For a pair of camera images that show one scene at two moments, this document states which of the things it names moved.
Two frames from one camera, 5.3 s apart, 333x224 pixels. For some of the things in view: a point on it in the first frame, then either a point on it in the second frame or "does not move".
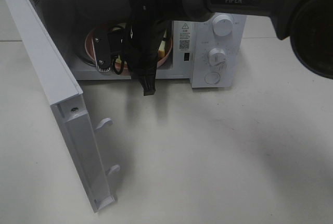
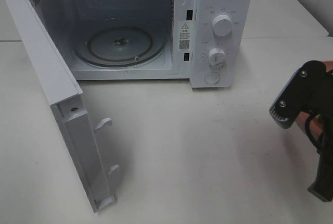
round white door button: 212,77 does not move
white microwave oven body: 89,16 does not move
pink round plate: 90,52 to 315,120
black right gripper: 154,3 to 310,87
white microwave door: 80,135 does not move
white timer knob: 217,57 does not move
